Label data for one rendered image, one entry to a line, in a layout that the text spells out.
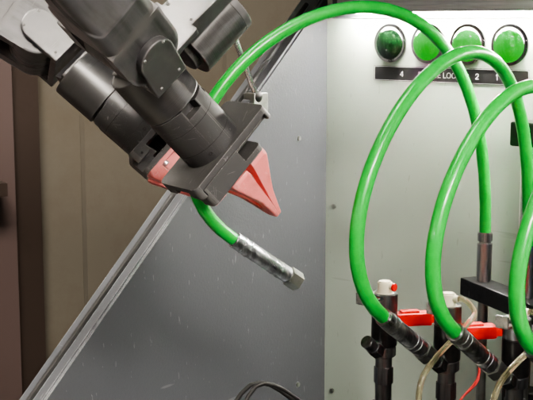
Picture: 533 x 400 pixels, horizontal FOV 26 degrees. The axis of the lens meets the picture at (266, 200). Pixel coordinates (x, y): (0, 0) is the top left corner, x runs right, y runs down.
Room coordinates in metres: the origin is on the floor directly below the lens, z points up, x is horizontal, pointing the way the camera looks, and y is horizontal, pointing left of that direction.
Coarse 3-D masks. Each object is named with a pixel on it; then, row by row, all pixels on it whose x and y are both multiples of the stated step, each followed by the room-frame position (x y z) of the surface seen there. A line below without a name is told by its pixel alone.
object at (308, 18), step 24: (288, 24) 1.24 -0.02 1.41; (312, 24) 1.25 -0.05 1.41; (408, 24) 1.31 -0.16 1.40; (264, 48) 1.22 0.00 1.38; (240, 72) 1.21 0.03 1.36; (456, 72) 1.33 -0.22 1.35; (216, 96) 1.20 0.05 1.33; (480, 144) 1.34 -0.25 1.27; (480, 168) 1.35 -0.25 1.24; (480, 192) 1.35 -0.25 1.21; (216, 216) 1.20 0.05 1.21; (480, 216) 1.35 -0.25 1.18; (480, 240) 1.35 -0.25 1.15
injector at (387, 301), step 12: (384, 300) 1.19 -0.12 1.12; (396, 300) 1.20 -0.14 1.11; (396, 312) 1.20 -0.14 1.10; (372, 324) 1.20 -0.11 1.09; (372, 336) 1.20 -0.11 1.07; (384, 336) 1.19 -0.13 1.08; (372, 348) 1.18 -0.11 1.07; (384, 348) 1.19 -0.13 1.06; (384, 360) 1.20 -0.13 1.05; (384, 372) 1.20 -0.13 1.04; (384, 384) 1.20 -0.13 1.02; (384, 396) 1.20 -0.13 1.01
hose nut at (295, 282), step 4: (296, 272) 1.24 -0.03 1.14; (300, 272) 1.25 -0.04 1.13; (292, 276) 1.23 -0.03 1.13; (296, 276) 1.24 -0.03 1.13; (300, 276) 1.24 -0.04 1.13; (288, 280) 1.23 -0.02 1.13; (292, 280) 1.23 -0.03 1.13; (296, 280) 1.24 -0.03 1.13; (300, 280) 1.24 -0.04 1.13; (284, 284) 1.24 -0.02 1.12; (288, 284) 1.24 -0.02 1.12; (292, 284) 1.23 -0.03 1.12; (296, 284) 1.24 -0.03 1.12; (300, 284) 1.24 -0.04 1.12; (292, 288) 1.24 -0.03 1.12; (296, 288) 1.24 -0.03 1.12
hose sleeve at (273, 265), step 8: (240, 240) 1.21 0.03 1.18; (248, 240) 1.21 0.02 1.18; (240, 248) 1.21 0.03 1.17; (248, 248) 1.21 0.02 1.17; (256, 248) 1.22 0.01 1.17; (248, 256) 1.21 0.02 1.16; (256, 256) 1.22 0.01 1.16; (264, 256) 1.22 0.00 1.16; (272, 256) 1.23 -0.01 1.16; (264, 264) 1.22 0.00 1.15; (272, 264) 1.22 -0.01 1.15; (280, 264) 1.23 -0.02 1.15; (272, 272) 1.23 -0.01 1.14; (280, 272) 1.23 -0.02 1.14; (288, 272) 1.23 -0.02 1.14
